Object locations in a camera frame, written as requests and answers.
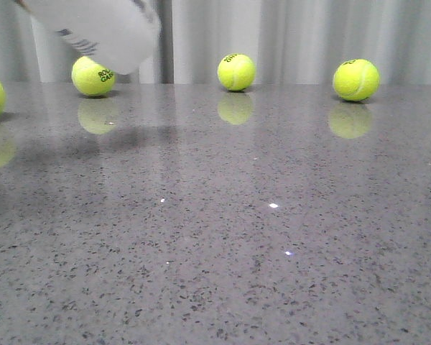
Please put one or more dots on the white blue tennis ball can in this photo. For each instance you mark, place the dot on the white blue tennis ball can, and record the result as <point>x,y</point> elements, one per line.
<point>119,35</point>

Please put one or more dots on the right tennis ball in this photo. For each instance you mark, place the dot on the right tennis ball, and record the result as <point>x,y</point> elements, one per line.
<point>356,80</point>

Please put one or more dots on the centre tennis ball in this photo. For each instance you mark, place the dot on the centre tennis ball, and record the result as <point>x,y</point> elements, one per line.
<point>236,72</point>

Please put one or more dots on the grey pleated curtain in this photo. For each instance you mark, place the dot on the grey pleated curtain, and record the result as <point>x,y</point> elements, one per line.
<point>291,42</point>

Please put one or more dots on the tennis ball with Roland Garros text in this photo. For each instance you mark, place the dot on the tennis ball with Roland Garros text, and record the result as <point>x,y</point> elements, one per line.
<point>91,78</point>

